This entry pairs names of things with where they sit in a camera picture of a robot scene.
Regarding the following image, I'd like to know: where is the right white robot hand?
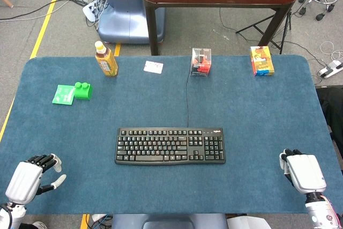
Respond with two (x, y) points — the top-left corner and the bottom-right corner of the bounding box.
(279, 148), (327, 195)

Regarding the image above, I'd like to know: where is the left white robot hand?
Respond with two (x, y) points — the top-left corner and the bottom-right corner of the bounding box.
(5, 153), (67, 205)

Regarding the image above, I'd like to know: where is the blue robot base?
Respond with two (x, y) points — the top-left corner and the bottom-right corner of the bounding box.
(97, 0), (166, 44)

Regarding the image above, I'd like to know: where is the black computer keyboard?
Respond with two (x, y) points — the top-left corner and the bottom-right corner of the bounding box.
(114, 127), (227, 166)

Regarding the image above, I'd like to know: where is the green sachet packet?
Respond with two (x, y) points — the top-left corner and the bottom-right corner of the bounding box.
(51, 84), (76, 106)

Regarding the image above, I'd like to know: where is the white floor power strip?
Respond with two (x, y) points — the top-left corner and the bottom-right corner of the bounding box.
(317, 60), (343, 79)

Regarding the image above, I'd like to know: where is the green toy block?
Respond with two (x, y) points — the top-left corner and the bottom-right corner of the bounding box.
(73, 82), (93, 101)

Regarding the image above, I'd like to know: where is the yellow and blue carton box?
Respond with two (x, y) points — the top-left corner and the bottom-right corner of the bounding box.
(249, 46), (275, 77)

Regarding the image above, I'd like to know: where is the robot chest housing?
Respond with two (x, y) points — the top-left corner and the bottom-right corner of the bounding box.
(111, 213), (272, 229)

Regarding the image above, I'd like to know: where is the yellow tea bottle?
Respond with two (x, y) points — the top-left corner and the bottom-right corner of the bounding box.
(94, 40), (119, 77)

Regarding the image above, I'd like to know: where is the blue table mat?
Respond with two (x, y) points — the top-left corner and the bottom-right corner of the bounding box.
(0, 55), (343, 215)

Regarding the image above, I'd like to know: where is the clear box with red capsules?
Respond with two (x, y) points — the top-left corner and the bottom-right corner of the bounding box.
(190, 47), (212, 77)

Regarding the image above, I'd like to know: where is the black keyboard cable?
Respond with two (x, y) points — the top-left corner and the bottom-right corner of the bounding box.
(185, 70), (194, 129)

